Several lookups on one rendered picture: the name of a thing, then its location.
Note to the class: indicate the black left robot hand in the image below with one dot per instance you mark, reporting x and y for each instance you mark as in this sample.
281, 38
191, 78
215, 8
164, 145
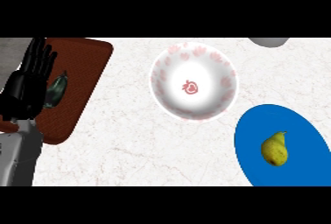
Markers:
27, 84

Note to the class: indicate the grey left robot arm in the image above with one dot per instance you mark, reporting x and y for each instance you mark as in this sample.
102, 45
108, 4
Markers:
17, 151

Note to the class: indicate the white bowl with pink print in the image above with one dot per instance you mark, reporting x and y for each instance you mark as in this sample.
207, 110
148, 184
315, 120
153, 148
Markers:
194, 80

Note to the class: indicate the yellow squash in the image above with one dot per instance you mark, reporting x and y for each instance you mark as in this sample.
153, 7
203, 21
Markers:
274, 150

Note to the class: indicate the blue plate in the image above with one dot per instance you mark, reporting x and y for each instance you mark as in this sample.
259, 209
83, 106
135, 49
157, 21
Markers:
302, 131

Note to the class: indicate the dark green vegetable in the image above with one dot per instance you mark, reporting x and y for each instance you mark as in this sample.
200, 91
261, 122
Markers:
57, 90

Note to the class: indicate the brown square placemat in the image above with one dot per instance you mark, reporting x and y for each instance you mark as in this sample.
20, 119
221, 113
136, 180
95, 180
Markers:
82, 84

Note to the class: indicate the grey rounded object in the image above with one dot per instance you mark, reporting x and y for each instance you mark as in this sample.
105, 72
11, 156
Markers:
269, 41

